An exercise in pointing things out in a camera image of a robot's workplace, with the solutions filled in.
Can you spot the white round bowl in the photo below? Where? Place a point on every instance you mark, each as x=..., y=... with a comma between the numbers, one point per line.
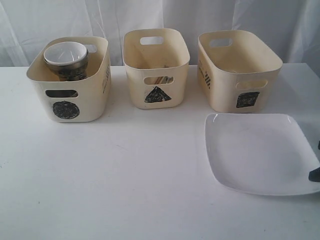
x=65, y=53

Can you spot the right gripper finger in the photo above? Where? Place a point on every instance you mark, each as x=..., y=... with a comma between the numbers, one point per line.
x=314, y=175

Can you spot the cream bin with square mark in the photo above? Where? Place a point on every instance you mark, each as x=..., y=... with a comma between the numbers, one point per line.
x=236, y=70

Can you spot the steel bowl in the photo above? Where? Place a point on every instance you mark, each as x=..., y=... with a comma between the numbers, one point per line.
x=74, y=71

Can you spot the cream bin with circle mark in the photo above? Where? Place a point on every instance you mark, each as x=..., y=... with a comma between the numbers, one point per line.
x=74, y=101

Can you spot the cream bin with triangle mark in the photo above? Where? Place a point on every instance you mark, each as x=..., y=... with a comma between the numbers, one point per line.
x=152, y=53

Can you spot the wooden chopstick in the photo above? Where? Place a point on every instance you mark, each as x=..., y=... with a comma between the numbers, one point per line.
x=158, y=80

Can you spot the steel spoon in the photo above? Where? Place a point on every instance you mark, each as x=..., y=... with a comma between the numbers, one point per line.
x=168, y=79

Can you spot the white square plate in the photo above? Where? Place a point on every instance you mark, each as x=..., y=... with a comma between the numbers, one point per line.
x=260, y=154

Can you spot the white curtain backdrop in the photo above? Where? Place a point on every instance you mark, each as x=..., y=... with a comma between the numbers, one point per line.
x=290, y=27

